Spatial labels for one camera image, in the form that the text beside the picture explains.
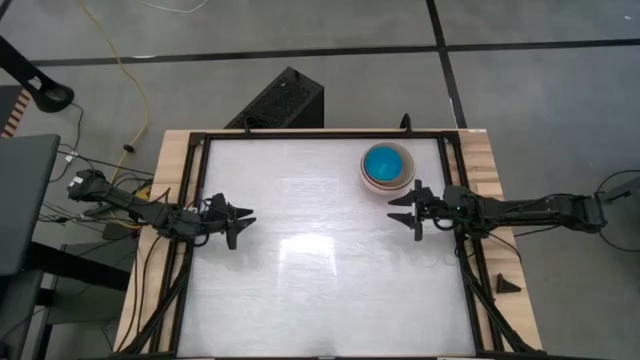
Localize orange striped panel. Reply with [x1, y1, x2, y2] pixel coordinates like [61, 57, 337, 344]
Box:
[0, 87, 31, 139]

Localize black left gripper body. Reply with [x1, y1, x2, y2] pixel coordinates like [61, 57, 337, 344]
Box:
[198, 192, 240, 251]

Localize black desk leg beam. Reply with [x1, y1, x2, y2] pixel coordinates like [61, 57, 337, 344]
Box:
[24, 242, 131, 291]

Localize black floor cable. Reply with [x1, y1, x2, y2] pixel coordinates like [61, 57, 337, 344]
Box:
[57, 149, 156, 177]
[594, 169, 640, 254]

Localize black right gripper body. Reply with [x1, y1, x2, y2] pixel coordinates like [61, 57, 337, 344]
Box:
[412, 178, 448, 242]

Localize white floor cable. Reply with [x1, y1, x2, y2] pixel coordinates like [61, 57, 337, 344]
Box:
[134, 0, 209, 15]

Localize yellow floor cable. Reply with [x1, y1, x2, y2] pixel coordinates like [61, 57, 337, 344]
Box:
[74, 0, 151, 186]

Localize black perforated computer tower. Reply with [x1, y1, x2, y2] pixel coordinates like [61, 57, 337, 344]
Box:
[223, 66, 325, 130]

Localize black triangular bracket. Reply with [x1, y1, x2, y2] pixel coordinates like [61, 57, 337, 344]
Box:
[495, 272, 522, 294]

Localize grey desk top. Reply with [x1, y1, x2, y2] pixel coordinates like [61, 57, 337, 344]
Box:
[0, 133, 61, 277]

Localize blue plastic bowl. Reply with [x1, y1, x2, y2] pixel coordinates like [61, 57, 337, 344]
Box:
[363, 145, 405, 182]

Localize cream white bowl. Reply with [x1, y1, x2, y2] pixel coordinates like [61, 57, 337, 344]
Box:
[362, 143, 410, 191]

